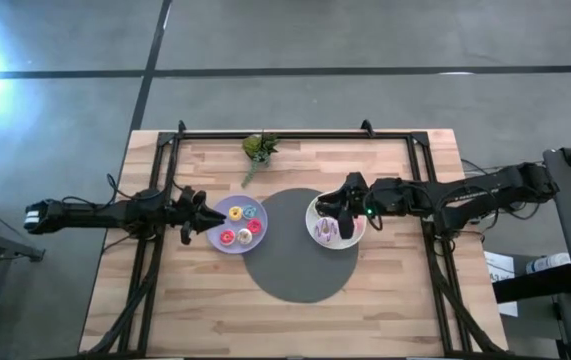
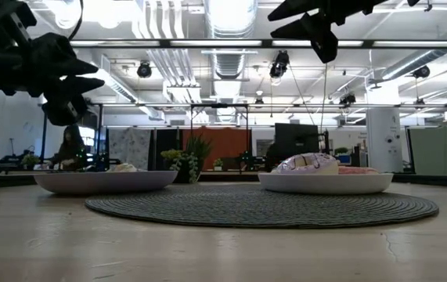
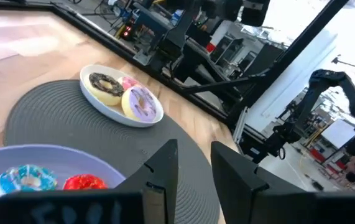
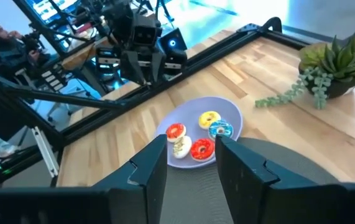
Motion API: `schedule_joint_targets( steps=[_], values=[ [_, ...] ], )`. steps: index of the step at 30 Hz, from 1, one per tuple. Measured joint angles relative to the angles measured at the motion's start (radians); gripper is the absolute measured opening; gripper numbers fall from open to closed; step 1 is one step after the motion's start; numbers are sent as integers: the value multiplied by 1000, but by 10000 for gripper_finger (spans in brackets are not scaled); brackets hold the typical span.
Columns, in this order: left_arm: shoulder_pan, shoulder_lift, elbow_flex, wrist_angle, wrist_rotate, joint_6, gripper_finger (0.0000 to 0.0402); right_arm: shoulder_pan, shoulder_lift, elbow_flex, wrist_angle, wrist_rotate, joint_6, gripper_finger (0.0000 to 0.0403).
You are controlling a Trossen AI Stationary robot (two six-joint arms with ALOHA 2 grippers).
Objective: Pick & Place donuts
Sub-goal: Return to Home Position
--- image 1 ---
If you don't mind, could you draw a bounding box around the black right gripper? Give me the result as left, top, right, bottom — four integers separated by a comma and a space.
316, 172, 374, 217

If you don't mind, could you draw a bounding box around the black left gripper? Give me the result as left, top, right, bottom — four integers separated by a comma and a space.
167, 185, 227, 232

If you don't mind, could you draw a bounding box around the large donut purple icing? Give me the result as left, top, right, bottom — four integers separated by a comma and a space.
313, 214, 366, 247

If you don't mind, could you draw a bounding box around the white round plate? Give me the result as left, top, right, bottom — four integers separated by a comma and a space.
305, 192, 368, 251

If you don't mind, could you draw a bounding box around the purple round plate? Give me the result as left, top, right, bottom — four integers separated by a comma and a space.
206, 193, 269, 255

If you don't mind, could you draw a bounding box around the grey round woven placemat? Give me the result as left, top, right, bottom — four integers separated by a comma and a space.
241, 187, 360, 304

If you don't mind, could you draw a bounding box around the green succulent in black pot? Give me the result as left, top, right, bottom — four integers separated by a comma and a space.
240, 130, 282, 190

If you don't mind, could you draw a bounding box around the white paper sheet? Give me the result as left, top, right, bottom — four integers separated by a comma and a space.
483, 249, 520, 319

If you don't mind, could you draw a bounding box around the black metal beam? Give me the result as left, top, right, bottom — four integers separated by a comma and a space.
492, 276, 571, 305

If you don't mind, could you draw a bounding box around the white plastic bottle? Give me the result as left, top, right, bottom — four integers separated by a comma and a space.
524, 252, 571, 275

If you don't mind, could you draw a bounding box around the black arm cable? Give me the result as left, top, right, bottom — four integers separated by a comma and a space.
106, 173, 166, 201

